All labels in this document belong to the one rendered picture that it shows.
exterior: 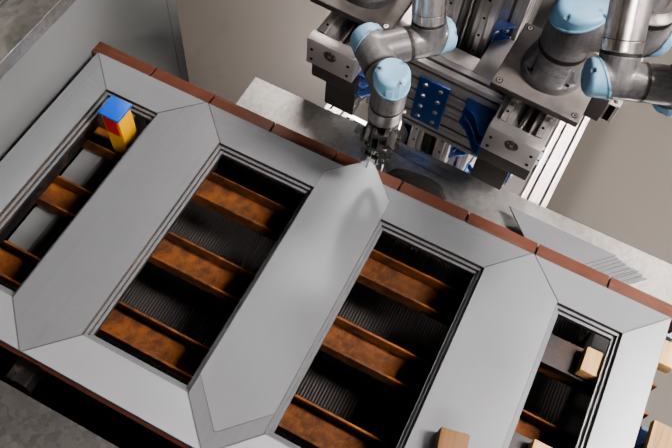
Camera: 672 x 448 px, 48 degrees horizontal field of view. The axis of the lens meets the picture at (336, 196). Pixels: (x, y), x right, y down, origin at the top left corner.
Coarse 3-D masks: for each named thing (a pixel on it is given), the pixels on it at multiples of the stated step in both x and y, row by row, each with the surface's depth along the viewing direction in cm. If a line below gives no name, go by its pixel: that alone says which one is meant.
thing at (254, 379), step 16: (224, 352) 160; (240, 352) 160; (208, 368) 158; (224, 368) 158; (240, 368) 159; (256, 368) 159; (272, 368) 159; (224, 384) 157; (240, 384) 157; (256, 384) 157; (272, 384) 157; (288, 384) 158; (256, 400) 156; (272, 400) 156
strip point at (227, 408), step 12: (204, 384) 157; (216, 384) 157; (216, 396) 156; (228, 396) 156; (240, 396) 156; (216, 408) 154; (228, 408) 154; (240, 408) 155; (252, 408) 155; (264, 408) 155; (216, 420) 153; (228, 420) 153; (240, 420) 153; (252, 420) 154
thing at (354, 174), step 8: (336, 168) 185; (344, 168) 185; (352, 168) 185; (360, 168) 185; (336, 176) 183; (344, 176) 184; (352, 176) 184; (360, 176) 184; (368, 176) 184; (376, 176) 184; (352, 184) 183; (360, 184) 183; (368, 184) 183; (376, 184) 183; (368, 192) 182; (376, 192) 182; (384, 192) 182
